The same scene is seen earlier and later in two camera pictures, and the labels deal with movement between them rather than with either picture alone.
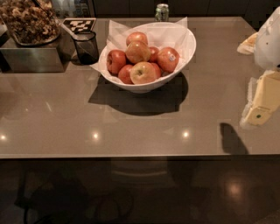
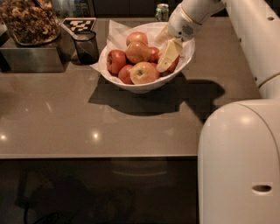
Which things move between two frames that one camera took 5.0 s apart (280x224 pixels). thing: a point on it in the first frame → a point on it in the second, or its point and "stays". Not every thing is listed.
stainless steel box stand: [50, 58] stays
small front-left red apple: [124, 73] stays
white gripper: [269, 48] → [181, 24]
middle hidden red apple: [154, 54] stays
